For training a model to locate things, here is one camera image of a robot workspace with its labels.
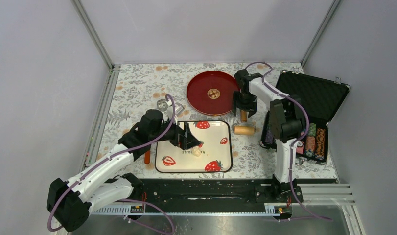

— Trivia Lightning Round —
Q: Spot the wooden roller with handle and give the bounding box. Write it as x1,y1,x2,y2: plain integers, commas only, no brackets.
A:
233,110,256,136

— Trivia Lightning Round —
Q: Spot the red round lacquer tray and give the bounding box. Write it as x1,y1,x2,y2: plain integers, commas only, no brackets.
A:
186,71,239,116

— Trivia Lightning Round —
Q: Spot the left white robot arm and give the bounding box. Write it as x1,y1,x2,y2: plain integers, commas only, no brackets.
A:
47,109,201,232

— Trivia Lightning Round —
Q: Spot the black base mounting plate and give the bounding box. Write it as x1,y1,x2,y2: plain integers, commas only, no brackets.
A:
130,179,304,213

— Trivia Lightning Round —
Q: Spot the purple cable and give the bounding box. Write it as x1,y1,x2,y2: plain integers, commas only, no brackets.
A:
244,61,333,222
47,94,176,235

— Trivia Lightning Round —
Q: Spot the metal round cookie cutter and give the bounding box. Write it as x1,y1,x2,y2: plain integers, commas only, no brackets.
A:
156,99,169,112

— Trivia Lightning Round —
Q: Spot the strawberry pattern rectangular tray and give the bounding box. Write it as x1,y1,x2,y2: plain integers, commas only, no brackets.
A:
155,120,233,173

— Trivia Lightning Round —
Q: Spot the metal scraper orange handle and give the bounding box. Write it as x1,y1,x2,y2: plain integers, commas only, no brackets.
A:
144,150,151,165

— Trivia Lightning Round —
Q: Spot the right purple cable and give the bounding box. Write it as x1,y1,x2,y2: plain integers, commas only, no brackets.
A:
244,61,333,222

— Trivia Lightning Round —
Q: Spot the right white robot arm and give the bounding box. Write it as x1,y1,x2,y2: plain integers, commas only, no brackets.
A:
231,69,308,202

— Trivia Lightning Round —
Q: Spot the floral tablecloth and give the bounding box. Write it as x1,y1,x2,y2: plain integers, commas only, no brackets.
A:
88,62,336,180

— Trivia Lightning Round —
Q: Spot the white dough piece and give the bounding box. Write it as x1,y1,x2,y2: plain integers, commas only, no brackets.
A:
191,146,202,157

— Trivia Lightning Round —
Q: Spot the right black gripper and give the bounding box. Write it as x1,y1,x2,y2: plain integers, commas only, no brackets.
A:
232,91,257,118

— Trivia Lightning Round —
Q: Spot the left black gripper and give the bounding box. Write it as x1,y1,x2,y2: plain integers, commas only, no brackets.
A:
150,115,200,150

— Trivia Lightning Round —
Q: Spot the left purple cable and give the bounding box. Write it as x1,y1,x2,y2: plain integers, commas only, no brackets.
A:
47,94,176,235

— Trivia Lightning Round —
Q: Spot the black poker chip case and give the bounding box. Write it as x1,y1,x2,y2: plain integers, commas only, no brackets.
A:
276,70,350,164

